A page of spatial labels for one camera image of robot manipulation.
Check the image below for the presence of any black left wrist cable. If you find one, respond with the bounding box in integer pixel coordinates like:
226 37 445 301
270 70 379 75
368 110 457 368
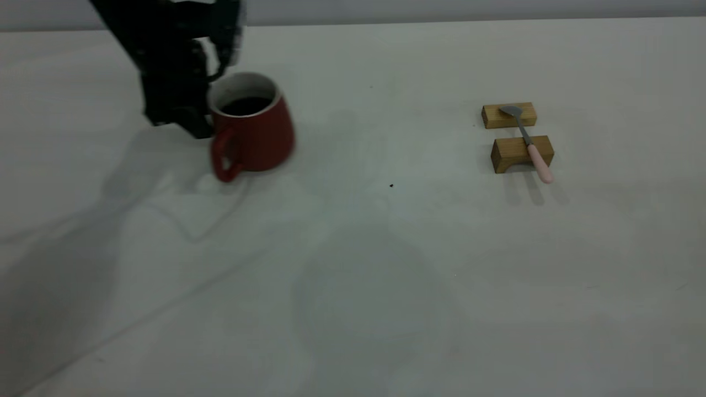
206 39 234 84

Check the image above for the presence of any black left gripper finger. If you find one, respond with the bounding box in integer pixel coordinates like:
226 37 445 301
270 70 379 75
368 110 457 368
179 106 217 140

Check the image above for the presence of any pink handled grey spoon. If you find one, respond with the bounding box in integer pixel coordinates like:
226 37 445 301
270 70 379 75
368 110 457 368
499 105 554 185

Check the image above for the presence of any dark coffee liquid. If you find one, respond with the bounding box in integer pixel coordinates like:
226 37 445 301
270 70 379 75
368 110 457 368
221 96 274 117

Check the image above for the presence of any red ceramic cup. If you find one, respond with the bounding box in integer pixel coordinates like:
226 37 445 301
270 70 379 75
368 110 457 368
208 71 296 183

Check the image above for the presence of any flat rectangular wooden block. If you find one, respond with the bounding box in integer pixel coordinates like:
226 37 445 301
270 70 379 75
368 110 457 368
481 101 538 131

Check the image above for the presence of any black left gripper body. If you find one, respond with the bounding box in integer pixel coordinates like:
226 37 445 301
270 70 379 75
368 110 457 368
139 52 215 126

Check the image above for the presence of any arched wooden block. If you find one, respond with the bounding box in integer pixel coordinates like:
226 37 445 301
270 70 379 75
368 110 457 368
490 135 555 175

